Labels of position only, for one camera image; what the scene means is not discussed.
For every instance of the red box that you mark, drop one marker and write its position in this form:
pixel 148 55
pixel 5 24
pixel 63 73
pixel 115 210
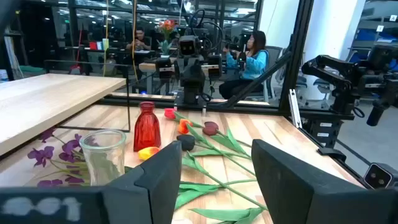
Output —
pixel 93 45

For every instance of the purple flower bunch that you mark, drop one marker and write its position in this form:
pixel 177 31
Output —
pixel 42 155

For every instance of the clear glass vase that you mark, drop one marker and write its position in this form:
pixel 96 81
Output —
pixel 102 158

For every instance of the yellow orange tulip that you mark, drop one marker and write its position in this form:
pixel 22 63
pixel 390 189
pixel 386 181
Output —
pixel 148 153

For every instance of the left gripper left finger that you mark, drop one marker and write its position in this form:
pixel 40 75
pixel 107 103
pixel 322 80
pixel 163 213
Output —
pixel 93 205

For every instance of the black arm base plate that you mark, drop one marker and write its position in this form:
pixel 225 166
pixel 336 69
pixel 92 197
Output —
pixel 180 104

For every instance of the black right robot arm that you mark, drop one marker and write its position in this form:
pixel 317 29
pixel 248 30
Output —
pixel 191 96

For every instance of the red broom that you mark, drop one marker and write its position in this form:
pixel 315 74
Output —
pixel 76 67

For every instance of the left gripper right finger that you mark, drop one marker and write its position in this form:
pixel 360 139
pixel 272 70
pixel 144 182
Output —
pixel 311 199

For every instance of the grey office chair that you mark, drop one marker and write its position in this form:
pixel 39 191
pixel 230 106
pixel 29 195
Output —
pixel 273 62

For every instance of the black labelled equipment box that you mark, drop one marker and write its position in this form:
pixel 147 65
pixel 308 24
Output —
pixel 323 133

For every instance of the small black depth camera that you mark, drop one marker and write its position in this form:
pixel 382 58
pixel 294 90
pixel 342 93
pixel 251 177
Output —
pixel 377 175

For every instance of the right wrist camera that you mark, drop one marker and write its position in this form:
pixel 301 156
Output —
pixel 188 46

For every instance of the green box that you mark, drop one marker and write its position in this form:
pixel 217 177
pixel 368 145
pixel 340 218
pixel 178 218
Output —
pixel 105 44

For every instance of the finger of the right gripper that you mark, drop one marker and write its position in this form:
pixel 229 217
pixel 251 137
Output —
pixel 186 74
pixel 199 74

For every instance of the red tulip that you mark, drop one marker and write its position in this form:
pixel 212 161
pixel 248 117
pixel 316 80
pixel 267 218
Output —
pixel 169 113

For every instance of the black idle robot arm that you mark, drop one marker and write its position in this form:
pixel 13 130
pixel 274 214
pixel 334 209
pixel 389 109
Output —
pixel 342 81

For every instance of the person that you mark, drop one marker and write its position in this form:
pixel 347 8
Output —
pixel 248 65
pixel 139 40

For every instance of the orange flower bouquet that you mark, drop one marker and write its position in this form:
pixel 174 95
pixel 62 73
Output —
pixel 167 31

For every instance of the raised wooden shelf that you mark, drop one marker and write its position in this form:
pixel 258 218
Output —
pixel 46 102

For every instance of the red glass vase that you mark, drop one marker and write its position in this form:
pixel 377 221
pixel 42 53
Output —
pixel 146 130

